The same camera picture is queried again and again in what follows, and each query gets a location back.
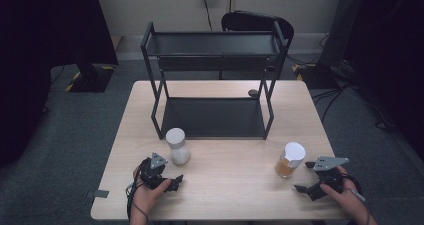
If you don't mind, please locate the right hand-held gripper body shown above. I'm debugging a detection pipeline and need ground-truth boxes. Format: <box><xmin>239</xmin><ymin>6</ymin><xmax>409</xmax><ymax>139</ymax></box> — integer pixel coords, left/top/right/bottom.
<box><xmin>307</xmin><ymin>155</ymin><xmax>350</xmax><ymax>202</ymax></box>

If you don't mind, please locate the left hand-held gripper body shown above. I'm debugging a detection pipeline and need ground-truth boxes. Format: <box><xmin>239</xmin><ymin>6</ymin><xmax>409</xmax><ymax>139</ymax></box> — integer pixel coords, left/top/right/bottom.
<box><xmin>139</xmin><ymin>151</ymin><xmax>174</xmax><ymax>190</ymax></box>

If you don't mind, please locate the glass jar of orange powder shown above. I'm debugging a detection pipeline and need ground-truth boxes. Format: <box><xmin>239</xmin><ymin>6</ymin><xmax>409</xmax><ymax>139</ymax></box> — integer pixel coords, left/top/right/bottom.
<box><xmin>274</xmin><ymin>141</ymin><xmax>307</xmax><ymax>179</ymax></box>

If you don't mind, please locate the glass jar of white powder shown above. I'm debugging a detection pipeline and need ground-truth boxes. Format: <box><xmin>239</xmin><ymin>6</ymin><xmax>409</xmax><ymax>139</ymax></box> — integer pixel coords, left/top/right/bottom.
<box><xmin>165</xmin><ymin>127</ymin><xmax>191</xmax><ymax>167</ymax></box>

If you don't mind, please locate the black metal two-tier rack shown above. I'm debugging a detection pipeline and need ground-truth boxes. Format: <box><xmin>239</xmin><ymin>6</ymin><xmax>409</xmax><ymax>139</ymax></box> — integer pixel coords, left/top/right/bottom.
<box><xmin>140</xmin><ymin>20</ymin><xmax>290</xmax><ymax>141</ymax></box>

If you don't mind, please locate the person's left hand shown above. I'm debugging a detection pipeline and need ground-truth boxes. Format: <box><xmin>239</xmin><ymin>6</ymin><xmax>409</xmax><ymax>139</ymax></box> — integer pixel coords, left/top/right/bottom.
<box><xmin>131</xmin><ymin>166</ymin><xmax>173</xmax><ymax>217</ymax></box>

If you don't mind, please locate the person's right hand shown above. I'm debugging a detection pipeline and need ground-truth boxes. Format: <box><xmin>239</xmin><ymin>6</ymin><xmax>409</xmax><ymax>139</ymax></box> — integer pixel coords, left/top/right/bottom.
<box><xmin>319</xmin><ymin>166</ymin><xmax>372</xmax><ymax>220</ymax></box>

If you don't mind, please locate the grey tape strip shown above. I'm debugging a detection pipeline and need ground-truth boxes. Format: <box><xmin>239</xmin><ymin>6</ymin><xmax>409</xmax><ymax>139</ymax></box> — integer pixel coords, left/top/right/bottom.
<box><xmin>86</xmin><ymin>189</ymin><xmax>110</xmax><ymax>200</ymax></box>

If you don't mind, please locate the dark curtain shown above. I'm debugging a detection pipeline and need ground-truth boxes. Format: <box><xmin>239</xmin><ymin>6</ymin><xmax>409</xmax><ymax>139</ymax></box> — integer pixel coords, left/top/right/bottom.
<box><xmin>0</xmin><ymin>0</ymin><xmax>119</xmax><ymax>169</ymax></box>
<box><xmin>344</xmin><ymin>0</ymin><xmax>424</xmax><ymax>153</ymax></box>

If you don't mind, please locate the black chair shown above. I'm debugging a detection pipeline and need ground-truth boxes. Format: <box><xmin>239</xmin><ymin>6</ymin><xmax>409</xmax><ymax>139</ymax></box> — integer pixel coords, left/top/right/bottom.
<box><xmin>218</xmin><ymin>10</ymin><xmax>295</xmax><ymax>81</ymax></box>

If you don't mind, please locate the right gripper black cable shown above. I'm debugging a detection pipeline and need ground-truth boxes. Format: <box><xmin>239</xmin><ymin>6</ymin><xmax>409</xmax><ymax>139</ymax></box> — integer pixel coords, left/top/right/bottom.
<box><xmin>343</xmin><ymin>172</ymin><xmax>372</xmax><ymax>219</ymax></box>

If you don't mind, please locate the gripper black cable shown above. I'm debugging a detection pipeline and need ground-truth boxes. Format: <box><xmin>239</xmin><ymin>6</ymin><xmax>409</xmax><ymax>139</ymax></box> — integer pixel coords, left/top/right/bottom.
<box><xmin>343</xmin><ymin>172</ymin><xmax>372</xmax><ymax>219</ymax></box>
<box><xmin>125</xmin><ymin>180</ymin><xmax>150</xmax><ymax>223</ymax></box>

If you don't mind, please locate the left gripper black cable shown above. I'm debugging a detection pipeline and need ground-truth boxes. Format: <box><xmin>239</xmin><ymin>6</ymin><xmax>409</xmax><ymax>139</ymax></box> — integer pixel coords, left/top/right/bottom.
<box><xmin>125</xmin><ymin>180</ymin><xmax>150</xmax><ymax>223</ymax></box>

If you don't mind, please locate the black floor cable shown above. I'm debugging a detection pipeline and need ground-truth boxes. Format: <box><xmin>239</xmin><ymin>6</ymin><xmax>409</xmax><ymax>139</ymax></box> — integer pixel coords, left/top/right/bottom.
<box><xmin>311</xmin><ymin>84</ymin><xmax>346</xmax><ymax>124</ymax></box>
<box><xmin>343</xmin><ymin>81</ymin><xmax>398</xmax><ymax>131</ymax></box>

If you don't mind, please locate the black power cable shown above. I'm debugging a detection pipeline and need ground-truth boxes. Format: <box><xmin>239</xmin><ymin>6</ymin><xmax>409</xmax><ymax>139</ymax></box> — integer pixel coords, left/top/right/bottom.
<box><xmin>201</xmin><ymin>0</ymin><xmax>214</xmax><ymax>32</ymax></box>

